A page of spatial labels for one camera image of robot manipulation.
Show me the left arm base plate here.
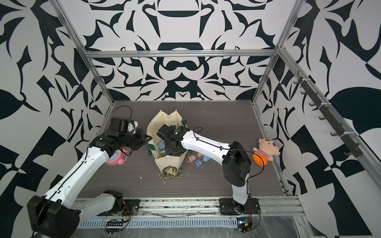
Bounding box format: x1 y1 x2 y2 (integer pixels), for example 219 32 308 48
120 199 140 217

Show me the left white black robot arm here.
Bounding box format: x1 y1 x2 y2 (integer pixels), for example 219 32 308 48
27 118 152 238

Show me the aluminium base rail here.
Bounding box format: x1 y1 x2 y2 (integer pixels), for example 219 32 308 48
124 196 305 218

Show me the light blue hourglass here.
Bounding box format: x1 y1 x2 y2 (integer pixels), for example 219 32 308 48
157 141 165 150

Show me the pink-faced plush doll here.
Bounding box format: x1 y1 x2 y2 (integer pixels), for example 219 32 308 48
252 138 281 166

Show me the cream canvas tote bag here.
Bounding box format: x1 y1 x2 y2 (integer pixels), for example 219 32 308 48
146 111 187 179

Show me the blue hourglass centre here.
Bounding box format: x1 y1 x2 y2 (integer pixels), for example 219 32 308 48
202 156 211 162

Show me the black wall hook rack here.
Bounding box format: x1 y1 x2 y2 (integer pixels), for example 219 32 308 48
294 72 364 158

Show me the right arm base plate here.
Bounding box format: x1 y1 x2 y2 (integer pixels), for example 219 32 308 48
218 197 261 216

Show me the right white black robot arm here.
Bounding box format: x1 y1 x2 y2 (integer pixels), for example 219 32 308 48
157 125 252 205

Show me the pink alarm clock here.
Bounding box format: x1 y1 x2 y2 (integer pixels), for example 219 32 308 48
106 149 128 166

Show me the blue hourglass front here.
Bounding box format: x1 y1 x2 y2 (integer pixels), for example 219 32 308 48
194 161 202 168

